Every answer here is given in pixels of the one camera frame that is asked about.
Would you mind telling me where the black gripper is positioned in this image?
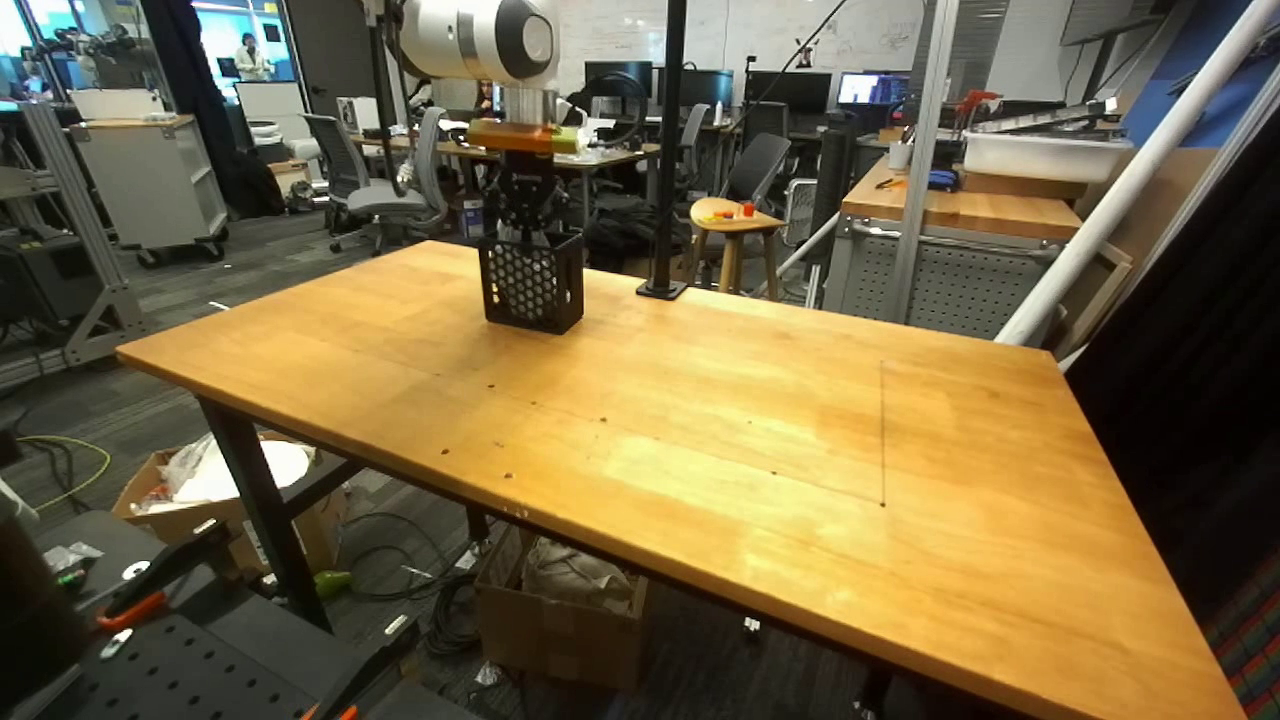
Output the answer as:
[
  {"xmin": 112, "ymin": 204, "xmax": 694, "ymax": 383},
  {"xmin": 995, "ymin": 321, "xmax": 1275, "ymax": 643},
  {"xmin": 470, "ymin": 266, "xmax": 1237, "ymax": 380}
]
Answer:
[{"xmin": 476, "ymin": 147, "xmax": 591, "ymax": 252}]

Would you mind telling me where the black perforated plastic basket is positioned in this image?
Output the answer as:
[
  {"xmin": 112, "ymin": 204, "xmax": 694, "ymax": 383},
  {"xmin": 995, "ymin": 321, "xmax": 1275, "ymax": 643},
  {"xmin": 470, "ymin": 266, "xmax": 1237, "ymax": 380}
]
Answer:
[{"xmin": 476, "ymin": 228, "xmax": 591, "ymax": 339}]

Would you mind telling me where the grey office chair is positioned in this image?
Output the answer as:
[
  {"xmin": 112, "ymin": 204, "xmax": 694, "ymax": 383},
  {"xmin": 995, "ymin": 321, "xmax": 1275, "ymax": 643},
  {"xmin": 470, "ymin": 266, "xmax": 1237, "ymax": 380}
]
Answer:
[{"xmin": 302, "ymin": 109, "xmax": 454, "ymax": 261}]

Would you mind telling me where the black vertical pole with base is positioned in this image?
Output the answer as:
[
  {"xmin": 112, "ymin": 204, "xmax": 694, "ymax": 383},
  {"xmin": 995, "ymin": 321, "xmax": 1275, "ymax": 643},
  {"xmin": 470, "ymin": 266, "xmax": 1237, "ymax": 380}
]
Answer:
[{"xmin": 632, "ymin": 0, "xmax": 698, "ymax": 303}]

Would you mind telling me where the black computer monitor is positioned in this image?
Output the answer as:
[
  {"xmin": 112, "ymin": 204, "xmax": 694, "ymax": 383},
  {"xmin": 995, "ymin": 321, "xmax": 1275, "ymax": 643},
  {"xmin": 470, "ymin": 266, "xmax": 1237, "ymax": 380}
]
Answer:
[
  {"xmin": 579, "ymin": 54, "xmax": 659, "ymax": 111},
  {"xmin": 740, "ymin": 63, "xmax": 836, "ymax": 129}
]

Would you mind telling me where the round wooden stool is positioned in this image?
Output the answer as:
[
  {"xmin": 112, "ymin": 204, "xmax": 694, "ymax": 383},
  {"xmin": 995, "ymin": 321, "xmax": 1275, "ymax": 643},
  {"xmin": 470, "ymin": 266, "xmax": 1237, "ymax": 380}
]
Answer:
[{"xmin": 683, "ymin": 190, "xmax": 788, "ymax": 300}]

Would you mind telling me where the open laptop with lit screen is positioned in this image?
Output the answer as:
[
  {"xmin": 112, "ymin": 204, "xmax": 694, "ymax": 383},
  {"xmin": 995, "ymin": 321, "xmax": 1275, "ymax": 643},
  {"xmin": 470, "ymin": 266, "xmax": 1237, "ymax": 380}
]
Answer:
[{"xmin": 832, "ymin": 67, "xmax": 915, "ymax": 118}]

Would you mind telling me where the black metal table leg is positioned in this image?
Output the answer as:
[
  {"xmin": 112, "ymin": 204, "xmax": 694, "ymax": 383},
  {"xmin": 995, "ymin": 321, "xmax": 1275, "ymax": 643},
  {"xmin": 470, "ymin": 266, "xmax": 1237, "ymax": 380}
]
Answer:
[{"xmin": 191, "ymin": 393, "xmax": 342, "ymax": 636}]

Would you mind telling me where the brown cardboard box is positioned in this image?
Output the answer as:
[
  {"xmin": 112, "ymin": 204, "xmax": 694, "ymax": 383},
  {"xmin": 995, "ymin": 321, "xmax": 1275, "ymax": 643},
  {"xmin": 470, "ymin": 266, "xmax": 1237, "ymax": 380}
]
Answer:
[{"xmin": 474, "ymin": 527, "xmax": 657, "ymax": 691}]

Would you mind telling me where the cardboard box with white bag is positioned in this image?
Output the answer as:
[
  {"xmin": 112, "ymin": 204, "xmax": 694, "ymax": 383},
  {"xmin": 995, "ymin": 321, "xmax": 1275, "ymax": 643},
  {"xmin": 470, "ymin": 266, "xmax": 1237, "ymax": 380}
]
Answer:
[{"xmin": 109, "ymin": 433, "xmax": 355, "ymax": 587}]

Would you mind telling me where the wooden workbench with perforated panel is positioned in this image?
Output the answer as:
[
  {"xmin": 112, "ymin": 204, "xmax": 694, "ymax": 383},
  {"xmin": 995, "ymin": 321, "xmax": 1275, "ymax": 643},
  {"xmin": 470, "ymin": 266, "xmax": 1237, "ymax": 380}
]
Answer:
[{"xmin": 814, "ymin": 150, "xmax": 1094, "ymax": 342}]

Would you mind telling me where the white plastic bin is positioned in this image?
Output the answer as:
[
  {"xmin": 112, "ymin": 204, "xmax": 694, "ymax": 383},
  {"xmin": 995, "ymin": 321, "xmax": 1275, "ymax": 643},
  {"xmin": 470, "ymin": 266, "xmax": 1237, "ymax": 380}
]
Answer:
[{"xmin": 958, "ymin": 129, "xmax": 1142, "ymax": 187}]

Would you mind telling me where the black perforated board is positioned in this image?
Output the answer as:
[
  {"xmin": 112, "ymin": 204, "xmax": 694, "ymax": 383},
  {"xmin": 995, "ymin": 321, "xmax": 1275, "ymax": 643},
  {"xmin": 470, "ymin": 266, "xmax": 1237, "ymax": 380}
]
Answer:
[{"xmin": 38, "ymin": 596, "xmax": 418, "ymax": 720}]

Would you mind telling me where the white diagonal pole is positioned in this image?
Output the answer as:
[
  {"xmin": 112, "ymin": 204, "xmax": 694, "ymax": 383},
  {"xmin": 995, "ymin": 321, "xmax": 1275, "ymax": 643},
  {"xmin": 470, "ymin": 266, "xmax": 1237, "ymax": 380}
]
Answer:
[{"xmin": 991, "ymin": 0, "xmax": 1280, "ymax": 355}]

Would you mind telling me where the blue board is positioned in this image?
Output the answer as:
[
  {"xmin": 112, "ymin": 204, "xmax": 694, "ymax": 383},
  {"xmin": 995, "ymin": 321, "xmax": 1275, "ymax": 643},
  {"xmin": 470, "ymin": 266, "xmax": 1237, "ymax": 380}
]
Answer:
[{"xmin": 1117, "ymin": 0, "xmax": 1280, "ymax": 150}]

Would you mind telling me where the black cloth curtain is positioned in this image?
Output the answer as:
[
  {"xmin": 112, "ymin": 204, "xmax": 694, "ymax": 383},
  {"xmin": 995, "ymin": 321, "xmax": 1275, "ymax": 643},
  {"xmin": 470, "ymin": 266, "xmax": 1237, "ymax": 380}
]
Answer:
[{"xmin": 1059, "ymin": 101, "xmax": 1280, "ymax": 631}]

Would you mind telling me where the colourful striped panel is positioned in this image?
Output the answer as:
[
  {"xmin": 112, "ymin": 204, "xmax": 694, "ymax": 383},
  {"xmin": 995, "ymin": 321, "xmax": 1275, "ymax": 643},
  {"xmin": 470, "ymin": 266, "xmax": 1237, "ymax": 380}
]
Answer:
[{"xmin": 1199, "ymin": 541, "xmax": 1280, "ymax": 720}]

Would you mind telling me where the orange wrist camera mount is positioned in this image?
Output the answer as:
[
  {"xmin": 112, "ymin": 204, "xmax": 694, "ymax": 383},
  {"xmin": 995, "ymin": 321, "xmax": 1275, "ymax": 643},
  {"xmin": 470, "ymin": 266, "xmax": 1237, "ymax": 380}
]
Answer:
[{"xmin": 465, "ymin": 115, "xmax": 600, "ymax": 159}]

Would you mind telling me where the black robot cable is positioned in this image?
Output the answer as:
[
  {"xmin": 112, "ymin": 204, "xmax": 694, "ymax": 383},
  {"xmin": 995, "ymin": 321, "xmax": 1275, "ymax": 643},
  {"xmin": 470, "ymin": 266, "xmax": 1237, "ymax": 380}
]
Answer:
[{"xmin": 365, "ymin": 0, "xmax": 406, "ymax": 173}]

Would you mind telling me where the grey vertical metal post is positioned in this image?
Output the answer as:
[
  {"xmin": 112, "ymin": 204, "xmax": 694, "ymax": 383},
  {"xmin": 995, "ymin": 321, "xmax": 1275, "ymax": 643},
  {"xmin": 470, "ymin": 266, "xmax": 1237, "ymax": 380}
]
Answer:
[{"xmin": 885, "ymin": 0, "xmax": 970, "ymax": 326}]

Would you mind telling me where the grey metal shelf frame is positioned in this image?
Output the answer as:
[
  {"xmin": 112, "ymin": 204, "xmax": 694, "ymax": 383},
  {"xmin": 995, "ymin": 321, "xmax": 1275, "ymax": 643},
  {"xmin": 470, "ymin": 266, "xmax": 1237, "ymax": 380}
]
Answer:
[{"xmin": 0, "ymin": 96, "xmax": 152, "ymax": 396}]

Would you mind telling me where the orange handled tool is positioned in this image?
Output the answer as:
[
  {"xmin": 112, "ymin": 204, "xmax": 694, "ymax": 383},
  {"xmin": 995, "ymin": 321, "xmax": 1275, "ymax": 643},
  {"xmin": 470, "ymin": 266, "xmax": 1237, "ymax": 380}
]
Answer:
[{"xmin": 90, "ymin": 578, "xmax": 180, "ymax": 638}]

